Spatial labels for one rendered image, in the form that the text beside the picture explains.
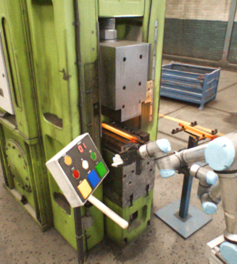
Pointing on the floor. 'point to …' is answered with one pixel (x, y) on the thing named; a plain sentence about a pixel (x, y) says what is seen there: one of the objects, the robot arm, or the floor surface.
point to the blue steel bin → (189, 82)
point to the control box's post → (79, 234)
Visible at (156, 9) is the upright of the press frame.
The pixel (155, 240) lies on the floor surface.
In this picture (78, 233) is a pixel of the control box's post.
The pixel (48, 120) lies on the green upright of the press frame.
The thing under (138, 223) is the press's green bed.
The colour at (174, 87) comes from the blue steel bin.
